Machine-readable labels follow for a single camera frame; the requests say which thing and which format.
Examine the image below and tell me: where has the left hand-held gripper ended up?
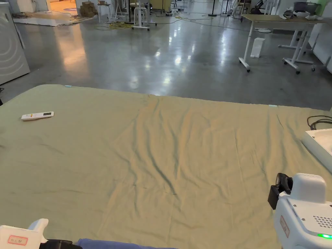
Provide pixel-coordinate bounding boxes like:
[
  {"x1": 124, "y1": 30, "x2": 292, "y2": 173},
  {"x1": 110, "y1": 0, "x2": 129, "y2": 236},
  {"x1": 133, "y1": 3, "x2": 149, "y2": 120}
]
[{"x1": 0, "y1": 218, "x2": 77, "y2": 249}]

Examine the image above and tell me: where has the bed with pale green sheet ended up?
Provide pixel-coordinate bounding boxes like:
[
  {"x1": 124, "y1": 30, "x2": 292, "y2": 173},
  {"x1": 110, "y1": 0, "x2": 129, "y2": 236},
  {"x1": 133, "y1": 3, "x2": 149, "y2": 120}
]
[{"x1": 0, "y1": 84, "x2": 332, "y2": 249}]

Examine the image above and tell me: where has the white desk frame on wheels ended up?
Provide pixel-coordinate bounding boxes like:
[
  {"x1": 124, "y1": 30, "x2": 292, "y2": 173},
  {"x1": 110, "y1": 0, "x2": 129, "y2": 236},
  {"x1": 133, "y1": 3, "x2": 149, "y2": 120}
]
[{"x1": 128, "y1": 0, "x2": 158, "y2": 31}]

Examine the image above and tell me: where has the white flat box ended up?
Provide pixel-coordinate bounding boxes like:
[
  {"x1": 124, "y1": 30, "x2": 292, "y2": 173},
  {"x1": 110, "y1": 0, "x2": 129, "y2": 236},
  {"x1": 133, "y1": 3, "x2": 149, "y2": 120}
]
[{"x1": 300, "y1": 128, "x2": 332, "y2": 174}]

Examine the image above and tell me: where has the white paper bag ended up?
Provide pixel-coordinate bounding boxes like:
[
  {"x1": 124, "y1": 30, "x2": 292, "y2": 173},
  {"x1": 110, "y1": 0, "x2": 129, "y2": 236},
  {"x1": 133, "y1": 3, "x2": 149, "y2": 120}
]
[{"x1": 250, "y1": 37, "x2": 266, "y2": 58}]

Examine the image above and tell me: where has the white floor mat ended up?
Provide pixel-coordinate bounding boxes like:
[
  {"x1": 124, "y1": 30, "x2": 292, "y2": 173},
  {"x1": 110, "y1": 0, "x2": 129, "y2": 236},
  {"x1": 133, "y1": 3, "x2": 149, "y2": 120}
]
[{"x1": 12, "y1": 14, "x2": 81, "y2": 27}]

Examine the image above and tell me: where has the dark blue garment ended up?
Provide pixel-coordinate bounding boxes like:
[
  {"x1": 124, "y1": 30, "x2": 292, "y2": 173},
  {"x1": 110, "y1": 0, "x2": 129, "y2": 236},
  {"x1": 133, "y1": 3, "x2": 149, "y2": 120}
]
[{"x1": 77, "y1": 238, "x2": 179, "y2": 249}]

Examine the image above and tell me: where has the yellow cable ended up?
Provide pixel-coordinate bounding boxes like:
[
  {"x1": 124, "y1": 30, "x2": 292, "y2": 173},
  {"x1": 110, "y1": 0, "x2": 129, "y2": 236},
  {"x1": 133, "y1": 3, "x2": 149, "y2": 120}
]
[{"x1": 108, "y1": 21, "x2": 135, "y2": 30}]

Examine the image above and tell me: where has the white remote control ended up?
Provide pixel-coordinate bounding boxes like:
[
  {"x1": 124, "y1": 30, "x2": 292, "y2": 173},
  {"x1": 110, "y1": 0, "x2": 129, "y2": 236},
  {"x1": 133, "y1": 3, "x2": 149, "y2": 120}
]
[{"x1": 21, "y1": 111, "x2": 54, "y2": 122}]

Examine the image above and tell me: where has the wooden table with white legs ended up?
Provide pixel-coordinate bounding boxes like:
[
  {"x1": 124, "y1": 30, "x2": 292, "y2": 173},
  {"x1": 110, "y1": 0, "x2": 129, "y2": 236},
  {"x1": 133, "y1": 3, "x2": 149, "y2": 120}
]
[{"x1": 238, "y1": 9, "x2": 328, "y2": 75}]

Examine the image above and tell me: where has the black cable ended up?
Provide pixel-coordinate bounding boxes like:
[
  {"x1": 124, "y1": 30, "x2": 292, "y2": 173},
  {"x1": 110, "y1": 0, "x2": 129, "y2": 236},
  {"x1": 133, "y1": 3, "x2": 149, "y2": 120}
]
[{"x1": 307, "y1": 115, "x2": 332, "y2": 130}]

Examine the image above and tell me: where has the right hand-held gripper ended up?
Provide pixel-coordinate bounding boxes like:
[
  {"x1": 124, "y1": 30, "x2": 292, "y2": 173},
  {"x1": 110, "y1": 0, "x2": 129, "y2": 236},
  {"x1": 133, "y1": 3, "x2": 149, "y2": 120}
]
[{"x1": 268, "y1": 172, "x2": 332, "y2": 249}]

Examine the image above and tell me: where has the white round stool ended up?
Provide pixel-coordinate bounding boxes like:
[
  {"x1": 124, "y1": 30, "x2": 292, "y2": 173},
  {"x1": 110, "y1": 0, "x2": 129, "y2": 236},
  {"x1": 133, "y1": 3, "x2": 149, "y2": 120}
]
[{"x1": 98, "y1": 4, "x2": 112, "y2": 24}]

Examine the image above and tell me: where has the stack of cardboard cartons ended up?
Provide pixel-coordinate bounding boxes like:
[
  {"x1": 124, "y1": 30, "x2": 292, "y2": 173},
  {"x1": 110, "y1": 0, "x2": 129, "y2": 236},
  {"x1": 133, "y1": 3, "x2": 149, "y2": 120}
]
[{"x1": 80, "y1": 2, "x2": 98, "y2": 17}]

